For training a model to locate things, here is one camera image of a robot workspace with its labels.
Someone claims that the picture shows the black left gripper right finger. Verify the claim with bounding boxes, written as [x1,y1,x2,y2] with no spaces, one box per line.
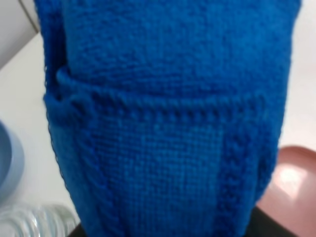
[246,207,289,237]

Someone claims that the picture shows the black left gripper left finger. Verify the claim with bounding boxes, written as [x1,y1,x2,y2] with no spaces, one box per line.
[68,223,86,237]

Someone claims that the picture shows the blue knit cloth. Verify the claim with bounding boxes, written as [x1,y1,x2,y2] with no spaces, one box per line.
[35,0,301,237]

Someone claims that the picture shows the clear green-label water bottle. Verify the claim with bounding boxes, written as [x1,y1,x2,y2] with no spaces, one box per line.
[0,203,79,237]

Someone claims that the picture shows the pink plate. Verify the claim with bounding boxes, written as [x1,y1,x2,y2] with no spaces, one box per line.
[257,146,316,237]

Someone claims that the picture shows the blue bowl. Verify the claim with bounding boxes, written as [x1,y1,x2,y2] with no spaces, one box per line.
[0,121,25,198]

